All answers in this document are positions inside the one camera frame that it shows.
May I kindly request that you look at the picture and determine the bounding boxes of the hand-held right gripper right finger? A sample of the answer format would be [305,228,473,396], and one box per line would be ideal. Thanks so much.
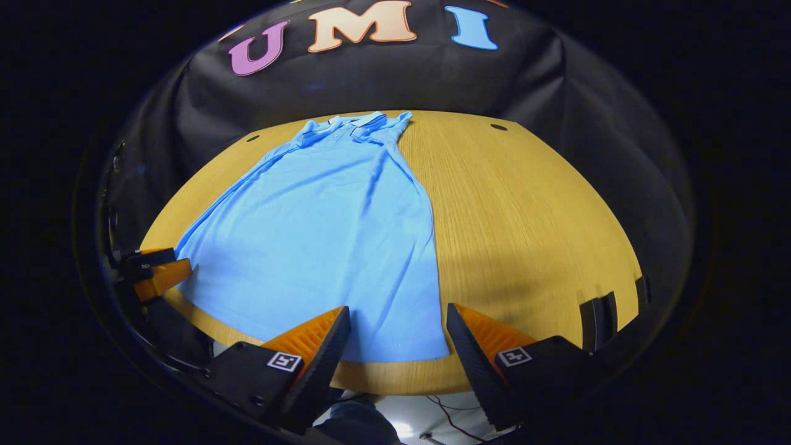
[446,303,609,432]

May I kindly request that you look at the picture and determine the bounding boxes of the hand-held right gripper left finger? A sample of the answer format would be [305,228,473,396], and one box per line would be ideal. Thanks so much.
[207,305,353,436]

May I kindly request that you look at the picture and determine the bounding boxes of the light blue polo T-shirt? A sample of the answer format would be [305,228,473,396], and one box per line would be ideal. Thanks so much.
[175,111,450,363]

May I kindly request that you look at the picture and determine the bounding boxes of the person's dark trousers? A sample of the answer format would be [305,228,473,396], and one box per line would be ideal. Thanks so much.
[312,396,402,445]

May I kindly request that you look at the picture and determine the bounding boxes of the black backdrop cloth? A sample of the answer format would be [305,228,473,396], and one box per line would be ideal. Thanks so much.
[93,0,696,310]

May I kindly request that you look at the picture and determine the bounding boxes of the thin red cable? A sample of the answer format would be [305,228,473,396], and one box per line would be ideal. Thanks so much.
[425,394,489,443]

